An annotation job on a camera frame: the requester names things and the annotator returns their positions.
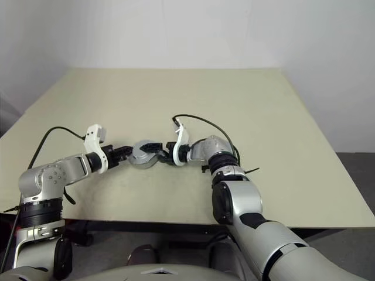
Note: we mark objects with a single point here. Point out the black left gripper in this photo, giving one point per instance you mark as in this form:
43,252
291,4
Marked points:
110,156

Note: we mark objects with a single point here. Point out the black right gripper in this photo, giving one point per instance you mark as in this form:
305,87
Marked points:
170,155

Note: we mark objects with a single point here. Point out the silver motor housing copper windings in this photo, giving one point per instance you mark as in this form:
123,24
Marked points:
145,166

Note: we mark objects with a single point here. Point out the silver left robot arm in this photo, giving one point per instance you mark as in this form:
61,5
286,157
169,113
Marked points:
44,178

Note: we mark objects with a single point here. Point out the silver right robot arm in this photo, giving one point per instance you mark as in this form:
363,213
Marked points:
243,202

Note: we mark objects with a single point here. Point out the dark rounded shape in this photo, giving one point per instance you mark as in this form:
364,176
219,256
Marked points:
143,254
225,253

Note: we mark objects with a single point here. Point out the silver robot torso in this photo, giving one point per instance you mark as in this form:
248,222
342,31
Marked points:
117,273

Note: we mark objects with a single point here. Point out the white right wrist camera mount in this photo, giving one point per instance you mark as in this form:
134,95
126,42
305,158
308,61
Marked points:
179,146

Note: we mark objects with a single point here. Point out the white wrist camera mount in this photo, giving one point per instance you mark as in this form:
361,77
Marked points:
93,137
179,146

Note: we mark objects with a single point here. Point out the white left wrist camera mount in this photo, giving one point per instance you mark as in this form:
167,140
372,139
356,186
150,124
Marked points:
93,137

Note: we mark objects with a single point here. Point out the black table frame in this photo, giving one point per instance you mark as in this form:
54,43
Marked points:
146,226

